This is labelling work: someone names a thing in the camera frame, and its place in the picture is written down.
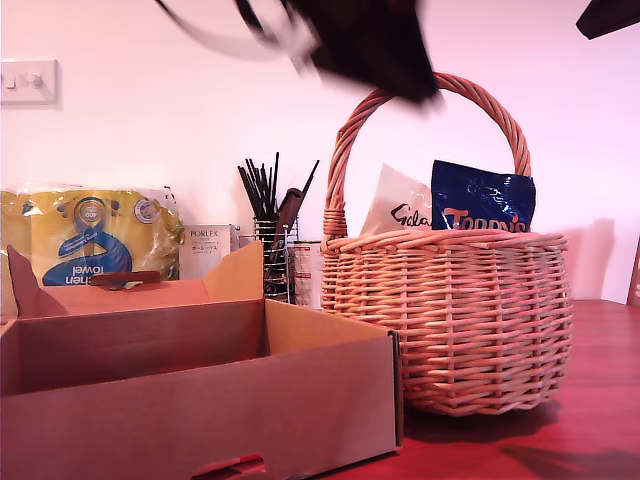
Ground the chrome wire utensil holder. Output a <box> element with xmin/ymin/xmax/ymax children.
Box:
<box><xmin>237</xmin><ymin>214</ymin><xmax>300</xmax><ymax>304</ymax></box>

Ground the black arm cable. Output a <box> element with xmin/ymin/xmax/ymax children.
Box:
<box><xmin>234</xmin><ymin>0</ymin><xmax>301</xmax><ymax>39</ymax></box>
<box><xmin>154</xmin><ymin>0</ymin><xmax>321</xmax><ymax>64</ymax></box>

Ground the yellow kitchen towel pack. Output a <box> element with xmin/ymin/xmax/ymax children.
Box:
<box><xmin>0</xmin><ymin>182</ymin><xmax>184</xmax><ymax>321</ymax></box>

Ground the blue Terry's orange eggs bag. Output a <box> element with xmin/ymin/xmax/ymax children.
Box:
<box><xmin>430</xmin><ymin>159</ymin><xmax>537</xmax><ymax>235</ymax></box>

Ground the dark brown wooden spatula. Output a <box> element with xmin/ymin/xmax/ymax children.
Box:
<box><xmin>259</xmin><ymin>187</ymin><xmax>305</xmax><ymax>284</ymax></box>

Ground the black chopstick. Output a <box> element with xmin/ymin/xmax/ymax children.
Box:
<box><xmin>269</xmin><ymin>152</ymin><xmax>280</xmax><ymax>219</ymax></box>
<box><xmin>236</xmin><ymin>166</ymin><xmax>261</xmax><ymax>220</ymax></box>
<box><xmin>257</xmin><ymin>161</ymin><xmax>274</xmax><ymax>219</ymax></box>
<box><xmin>294</xmin><ymin>159</ymin><xmax>320</xmax><ymax>206</ymax></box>
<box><xmin>243</xmin><ymin>158</ymin><xmax>269</xmax><ymax>219</ymax></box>

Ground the white Porlex box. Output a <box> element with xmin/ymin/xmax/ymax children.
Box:
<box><xmin>182</xmin><ymin>223</ymin><xmax>240</xmax><ymax>281</ymax></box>

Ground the white labelled tin can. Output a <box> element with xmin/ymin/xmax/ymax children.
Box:
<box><xmin>292</xmin><ymin>240</ymin><xmax>325</xmax><ymax>311</ymax></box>

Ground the white Galaxy creamy truffle bag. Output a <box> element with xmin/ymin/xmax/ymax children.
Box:
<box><xmin>359</xmin><ymin>162</ymin><xmax>435</xmax><ymax>236</ymax></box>

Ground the brown cardboard box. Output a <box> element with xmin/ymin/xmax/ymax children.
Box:
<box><xmin>0</xmin><ymin>240</ymin><xmax>405</xmax><ymax>480</ymax></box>

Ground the woven wicker basket with handle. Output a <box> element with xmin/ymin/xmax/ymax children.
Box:
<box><xmin>319</xmin><ymin>72</ymin><xmax>575</xmax><ymax>417</ymax></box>

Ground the brown wooden picture frame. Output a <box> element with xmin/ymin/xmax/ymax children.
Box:
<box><xmin>625</xmin><ymin>234</ymin><xmax>640</xmax><ymax>307</ymax></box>

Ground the white light switch plate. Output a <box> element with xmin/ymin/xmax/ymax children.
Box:
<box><xmin>0</xmin><ymin>59</ymin><xmax>59</xmax><ymax>106</ymax></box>

